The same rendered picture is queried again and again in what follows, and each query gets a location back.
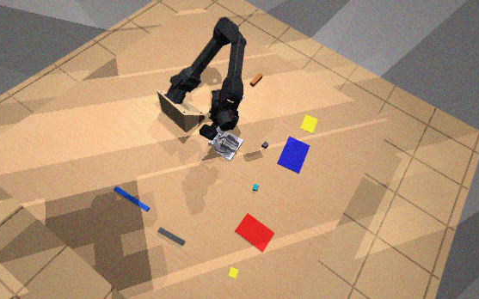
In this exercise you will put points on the red flat rectangular plate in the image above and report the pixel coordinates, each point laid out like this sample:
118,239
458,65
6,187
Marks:
254,232

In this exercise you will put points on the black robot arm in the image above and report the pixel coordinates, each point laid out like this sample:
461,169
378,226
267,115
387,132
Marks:
225,32

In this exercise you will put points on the blue flat rectangular plate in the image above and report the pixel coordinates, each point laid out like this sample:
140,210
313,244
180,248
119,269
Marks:
293,154

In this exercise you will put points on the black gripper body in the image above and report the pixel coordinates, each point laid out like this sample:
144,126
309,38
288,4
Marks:
207,131

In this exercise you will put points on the blue flat bar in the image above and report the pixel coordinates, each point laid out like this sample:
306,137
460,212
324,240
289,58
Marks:
130,197

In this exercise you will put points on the dark grey flat bar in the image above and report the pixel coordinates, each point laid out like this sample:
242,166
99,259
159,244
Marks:
171,236

